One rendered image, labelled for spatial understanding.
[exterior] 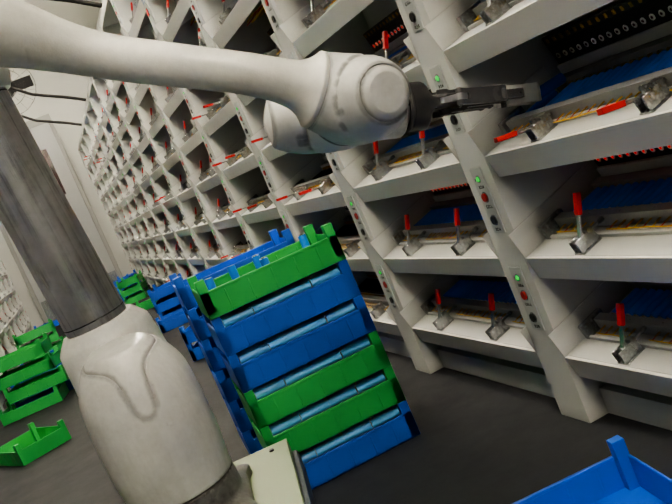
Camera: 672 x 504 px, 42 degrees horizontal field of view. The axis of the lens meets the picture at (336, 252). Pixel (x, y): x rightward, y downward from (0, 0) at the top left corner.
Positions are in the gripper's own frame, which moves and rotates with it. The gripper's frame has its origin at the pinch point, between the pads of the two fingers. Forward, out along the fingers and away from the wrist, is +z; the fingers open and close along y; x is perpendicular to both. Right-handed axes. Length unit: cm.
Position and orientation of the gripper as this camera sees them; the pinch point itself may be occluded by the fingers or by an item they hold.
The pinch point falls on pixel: (516, 95)
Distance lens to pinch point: 146.5
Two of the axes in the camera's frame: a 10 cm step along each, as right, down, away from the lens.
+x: 1.5, 9.9, 0.3
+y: -3.1, 0.2, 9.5
